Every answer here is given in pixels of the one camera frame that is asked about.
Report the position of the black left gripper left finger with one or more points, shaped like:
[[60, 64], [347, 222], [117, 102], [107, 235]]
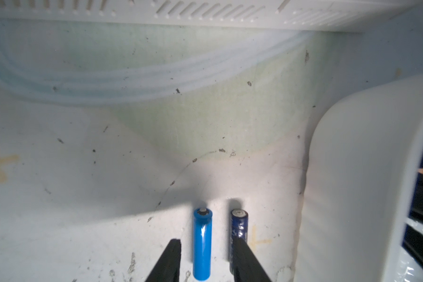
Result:
[[167, 268]]

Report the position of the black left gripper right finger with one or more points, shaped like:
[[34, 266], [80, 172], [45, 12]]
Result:
[[245, 266]]

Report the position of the light blue battery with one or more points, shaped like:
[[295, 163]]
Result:
[[202, 243]]

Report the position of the dark blue battery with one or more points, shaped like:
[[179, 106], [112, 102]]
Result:
[[239, 226]]

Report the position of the white plastic storage tray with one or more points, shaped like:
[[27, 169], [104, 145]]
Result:
[[363, 163]]

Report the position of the beige file organizer rack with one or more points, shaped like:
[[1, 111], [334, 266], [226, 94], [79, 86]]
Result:
[[334, 16]]

